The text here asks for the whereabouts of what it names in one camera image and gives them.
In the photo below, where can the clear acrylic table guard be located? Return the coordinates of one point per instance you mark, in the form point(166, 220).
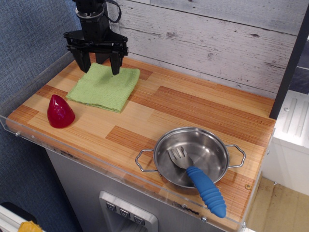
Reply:
point(162, 100)

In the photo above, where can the yellow and black object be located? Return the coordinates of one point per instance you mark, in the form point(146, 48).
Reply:
point(29, 226)

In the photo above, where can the white ribbed side unit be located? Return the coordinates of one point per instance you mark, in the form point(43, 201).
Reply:
point(287, 158)

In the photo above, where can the dark right frame post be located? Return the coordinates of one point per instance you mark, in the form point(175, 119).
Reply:
point(291, 67)

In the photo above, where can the green cloth napkin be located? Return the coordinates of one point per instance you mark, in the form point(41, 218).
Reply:
point(100, 88)

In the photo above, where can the red plastic cone toy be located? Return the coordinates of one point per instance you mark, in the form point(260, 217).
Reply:
point(59, 113)

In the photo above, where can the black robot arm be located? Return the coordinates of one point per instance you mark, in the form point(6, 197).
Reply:
point(90, 6)

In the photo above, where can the blue handled slotted spatula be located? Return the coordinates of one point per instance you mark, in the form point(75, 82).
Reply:
point(209, 193)

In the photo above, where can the silver dispenser button panel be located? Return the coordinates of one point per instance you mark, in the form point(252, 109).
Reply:
point(122, 216)

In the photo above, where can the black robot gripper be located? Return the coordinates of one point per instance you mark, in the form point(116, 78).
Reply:
point(82, 42)

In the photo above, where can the grey toy fridge cabinet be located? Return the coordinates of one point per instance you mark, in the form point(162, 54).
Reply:
point(82, 185)

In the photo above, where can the stainless steel pot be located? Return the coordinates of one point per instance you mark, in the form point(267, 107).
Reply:
point(192, 147)

